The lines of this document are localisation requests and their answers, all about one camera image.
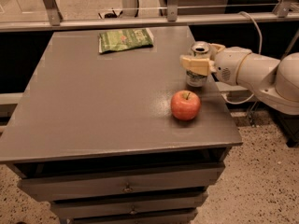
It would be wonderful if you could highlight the grey drawer cabinet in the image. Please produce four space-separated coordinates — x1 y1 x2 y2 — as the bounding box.
0 25 244 224

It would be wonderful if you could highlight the metal railing frame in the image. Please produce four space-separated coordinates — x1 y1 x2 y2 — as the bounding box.
0 0 299 33

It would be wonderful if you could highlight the middle grey drawer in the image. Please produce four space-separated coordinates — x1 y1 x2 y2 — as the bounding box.
51 189 207 218

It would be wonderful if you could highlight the red apple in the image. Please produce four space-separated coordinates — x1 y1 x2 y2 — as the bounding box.
171 91 201 120

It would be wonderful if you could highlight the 7up soda can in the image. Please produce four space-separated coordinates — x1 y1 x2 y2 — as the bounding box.
186 41 211 88

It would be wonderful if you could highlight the grey drawer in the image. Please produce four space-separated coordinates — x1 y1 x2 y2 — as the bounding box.
72 208 197 224
51 189 207 218
19 162 225 202

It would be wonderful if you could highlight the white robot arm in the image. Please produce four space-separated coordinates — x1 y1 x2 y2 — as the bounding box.
180 41 299 115

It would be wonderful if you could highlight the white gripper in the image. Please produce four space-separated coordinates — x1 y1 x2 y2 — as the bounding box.
179 43 251 86

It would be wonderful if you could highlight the top grey drawer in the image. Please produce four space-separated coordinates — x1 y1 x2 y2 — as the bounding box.
19 162 225 202

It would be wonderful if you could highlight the bottom grey drawer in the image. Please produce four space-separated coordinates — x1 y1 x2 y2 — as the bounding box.
72 208 197 224

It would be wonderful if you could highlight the white cable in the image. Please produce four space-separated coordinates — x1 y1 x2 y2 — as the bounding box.
222 11 263 105

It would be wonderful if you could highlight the green chip bag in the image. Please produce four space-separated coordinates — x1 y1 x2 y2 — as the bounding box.
98 28 153 54

